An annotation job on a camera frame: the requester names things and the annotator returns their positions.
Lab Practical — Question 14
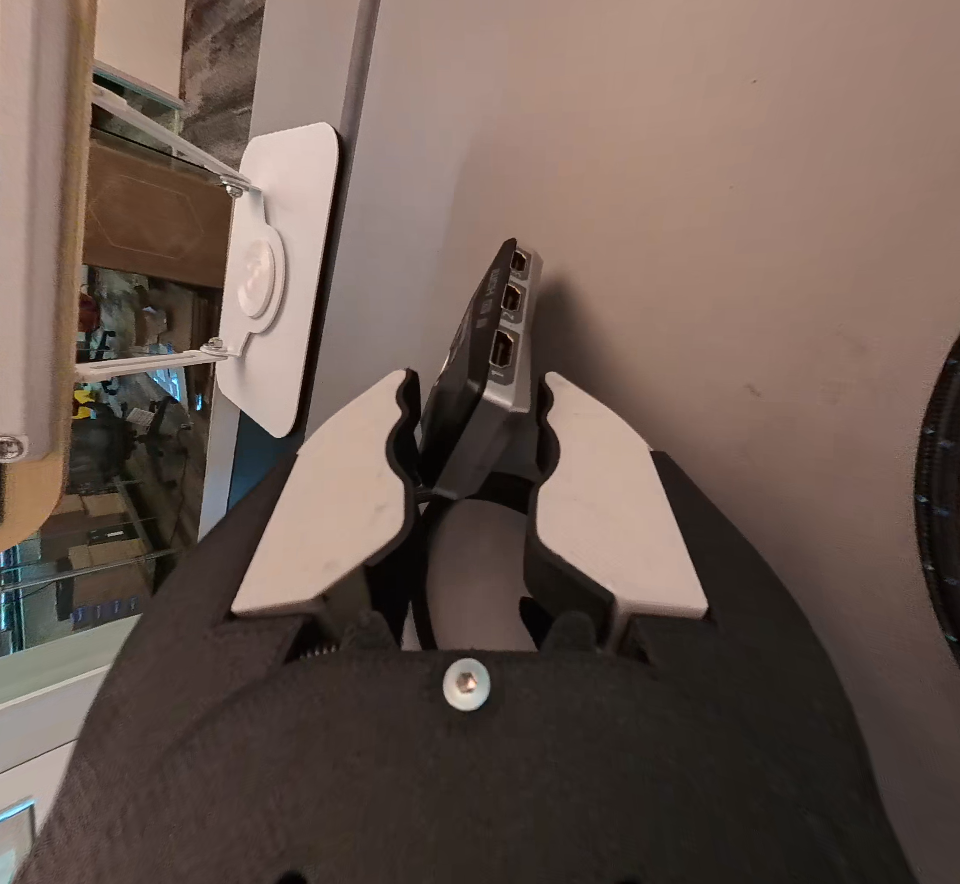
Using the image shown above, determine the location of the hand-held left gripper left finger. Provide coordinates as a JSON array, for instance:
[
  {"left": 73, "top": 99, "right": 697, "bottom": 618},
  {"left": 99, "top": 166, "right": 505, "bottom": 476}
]
[{"left": 231, "top": 368, "right": 426, "bottom": 651}]

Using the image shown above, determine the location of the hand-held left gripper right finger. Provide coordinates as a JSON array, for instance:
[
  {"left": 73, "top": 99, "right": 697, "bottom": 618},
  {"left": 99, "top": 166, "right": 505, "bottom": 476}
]
[{"left": 522, "top": 371, "right": 710, "bottom": 651}]

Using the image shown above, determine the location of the grey hdmi hub adapter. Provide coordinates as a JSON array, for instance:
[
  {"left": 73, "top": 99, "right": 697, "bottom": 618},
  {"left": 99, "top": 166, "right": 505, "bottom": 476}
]
[{"left": 408, "top": 237, "right": 546, "bottom": 651}]

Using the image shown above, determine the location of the cardboard box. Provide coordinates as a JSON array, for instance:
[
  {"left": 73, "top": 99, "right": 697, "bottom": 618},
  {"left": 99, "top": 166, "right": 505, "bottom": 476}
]
[{"left": 81, "top": 128, "right": 235, "bottom": 291}]

